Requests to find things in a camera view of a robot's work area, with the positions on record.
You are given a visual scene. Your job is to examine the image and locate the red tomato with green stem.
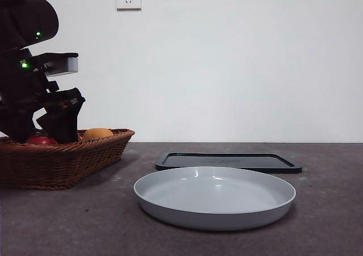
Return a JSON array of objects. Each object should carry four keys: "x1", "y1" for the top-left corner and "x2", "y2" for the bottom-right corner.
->
[{"x1": 26, "y1": 135, "x2": 58, "y2": 145}]

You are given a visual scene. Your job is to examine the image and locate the orange fruit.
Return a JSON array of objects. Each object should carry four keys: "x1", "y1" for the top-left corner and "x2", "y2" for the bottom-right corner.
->
[{"x1": 82, "y1": 128, "x2": 115, "y2": 142}]

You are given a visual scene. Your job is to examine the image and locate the brown wicker basket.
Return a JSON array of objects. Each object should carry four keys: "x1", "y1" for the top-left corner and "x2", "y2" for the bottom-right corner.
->
[{"x1": 0, "y1": 128, "x2": 136, "y2": 191}]

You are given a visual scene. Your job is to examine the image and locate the pale grey round plate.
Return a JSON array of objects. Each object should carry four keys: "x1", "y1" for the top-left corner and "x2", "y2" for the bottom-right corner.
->
[{"x1": 133, "y1": 166, "x2": 297, "y2": 232}]

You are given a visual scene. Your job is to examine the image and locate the black rectangular tray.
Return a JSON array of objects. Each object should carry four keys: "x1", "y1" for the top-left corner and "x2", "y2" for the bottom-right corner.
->
[{"x1": 155, "y1": 152, "x2": 303, "y2": 174}]

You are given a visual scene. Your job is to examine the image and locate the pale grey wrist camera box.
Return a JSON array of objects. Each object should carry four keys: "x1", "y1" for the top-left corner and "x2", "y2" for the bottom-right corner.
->
[{"x1": 33, "y1": 52, "x2": 79, "y2": 77}]

